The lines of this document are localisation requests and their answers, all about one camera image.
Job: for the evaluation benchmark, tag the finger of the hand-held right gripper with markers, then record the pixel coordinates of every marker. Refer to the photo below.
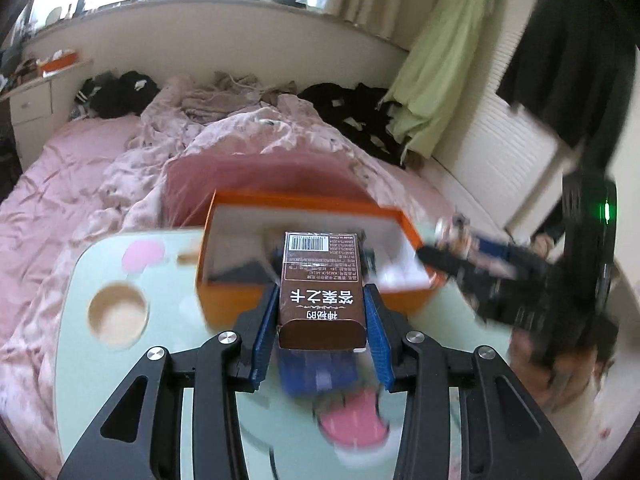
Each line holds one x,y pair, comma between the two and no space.
505,255
455,265

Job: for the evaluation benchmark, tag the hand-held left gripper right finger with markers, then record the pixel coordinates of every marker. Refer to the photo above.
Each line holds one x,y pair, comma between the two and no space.
377,330

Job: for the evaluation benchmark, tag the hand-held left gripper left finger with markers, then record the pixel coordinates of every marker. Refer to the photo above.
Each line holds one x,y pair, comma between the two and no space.
262,330

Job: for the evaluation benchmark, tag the dark green toy car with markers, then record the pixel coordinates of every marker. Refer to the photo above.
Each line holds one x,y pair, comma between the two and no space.
452,232

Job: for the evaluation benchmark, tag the orange cardboard box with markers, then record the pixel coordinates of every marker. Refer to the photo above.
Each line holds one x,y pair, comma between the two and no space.
225,305

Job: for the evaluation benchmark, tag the brown printed carton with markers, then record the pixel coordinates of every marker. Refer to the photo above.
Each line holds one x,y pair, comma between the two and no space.
322,290

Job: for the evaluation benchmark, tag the mint green cartoon lap desktop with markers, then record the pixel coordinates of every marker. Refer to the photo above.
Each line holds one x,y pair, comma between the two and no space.
125,360

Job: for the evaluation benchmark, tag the person's right hand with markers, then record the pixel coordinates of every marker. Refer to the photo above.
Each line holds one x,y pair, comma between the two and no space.
550,365

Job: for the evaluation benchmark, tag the black block with red mark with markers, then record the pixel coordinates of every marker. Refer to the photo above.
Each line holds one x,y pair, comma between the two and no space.
240,270

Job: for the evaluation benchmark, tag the dark blue carton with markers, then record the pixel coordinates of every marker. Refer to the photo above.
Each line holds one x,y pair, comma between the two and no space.
315,372

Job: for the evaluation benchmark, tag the white slatted cabinet door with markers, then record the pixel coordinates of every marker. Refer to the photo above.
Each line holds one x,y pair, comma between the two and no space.
500,150

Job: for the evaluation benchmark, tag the dark pink pillow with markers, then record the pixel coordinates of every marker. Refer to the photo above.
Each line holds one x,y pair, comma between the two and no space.
260,175

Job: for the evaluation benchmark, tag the black clothes pile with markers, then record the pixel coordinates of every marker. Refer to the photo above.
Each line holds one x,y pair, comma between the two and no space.
115,95
350,105

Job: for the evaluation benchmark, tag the pink floral blanket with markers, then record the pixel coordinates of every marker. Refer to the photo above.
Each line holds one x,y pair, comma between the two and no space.
150,170

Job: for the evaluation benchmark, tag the black hanging garment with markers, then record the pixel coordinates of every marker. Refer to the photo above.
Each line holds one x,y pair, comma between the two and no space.
565,60

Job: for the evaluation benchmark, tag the light green hanging garment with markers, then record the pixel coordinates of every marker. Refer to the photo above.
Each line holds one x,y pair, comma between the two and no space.
440,60

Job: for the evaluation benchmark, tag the crumpled beige cloth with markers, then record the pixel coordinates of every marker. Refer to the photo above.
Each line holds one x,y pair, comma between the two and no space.
220,95

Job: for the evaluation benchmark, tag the pink bed sheet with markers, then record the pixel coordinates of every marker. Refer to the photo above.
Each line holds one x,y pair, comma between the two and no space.
60,170

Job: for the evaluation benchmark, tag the white nightstand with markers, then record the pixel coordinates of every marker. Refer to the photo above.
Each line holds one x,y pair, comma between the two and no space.
30,105

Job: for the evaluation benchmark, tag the orange tissue box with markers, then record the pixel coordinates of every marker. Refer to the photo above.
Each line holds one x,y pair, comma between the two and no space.
60,62

